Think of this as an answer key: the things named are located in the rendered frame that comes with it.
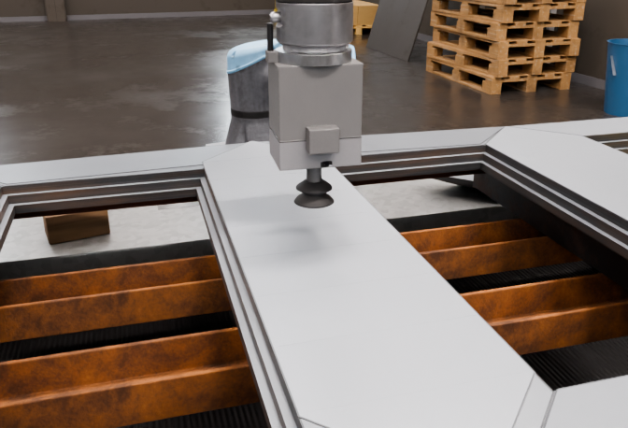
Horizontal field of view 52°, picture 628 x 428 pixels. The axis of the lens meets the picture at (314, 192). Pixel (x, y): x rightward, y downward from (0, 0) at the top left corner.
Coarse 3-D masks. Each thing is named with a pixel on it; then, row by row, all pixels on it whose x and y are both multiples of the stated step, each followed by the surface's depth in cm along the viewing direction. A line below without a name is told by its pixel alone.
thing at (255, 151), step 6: (228, 150) 99; (234, 150) 99; (240, 150) 99; (246, 150) 99; (252, 150) 99; (258, 150) 99; (264, 150) 99; (216, 156) 97; (222, 156) 97; (228, 156) 97; (234, 156) 97; (240, 156) 97; (246, 156) 97; (252, 156) 97; (258, 156) 97; (264, 156) 97
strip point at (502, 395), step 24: (456, 384) 46; (480, 384) 46; (504, 384) 46; (528, 384) 46; (336, 408) 44; (360, 408) 44; (384, 408) 44; (408, 408) 44; (432, 408) 44; (456, 408) 44; (480, 408) 44; (504, 408) 44
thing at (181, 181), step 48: (480, 144) 103; (624, 144) 110; (0, 192) 84; (48, 192) 86; (96, 192) 88; (144, 192) 90; (192, 192) 91; (528, 192) 90; (0, 240) 75; (624, 240) 74; (240, 288) 62; (240, 336) 58
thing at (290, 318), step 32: (320, 288) 59; (352, 288) 59; (384, 288) 59; (416, 288) 59; (448, 288) 59; (288, 320) 54; (320, 320) 54; (352, 320) 54; (384, 320) 54; (416, 320) 54
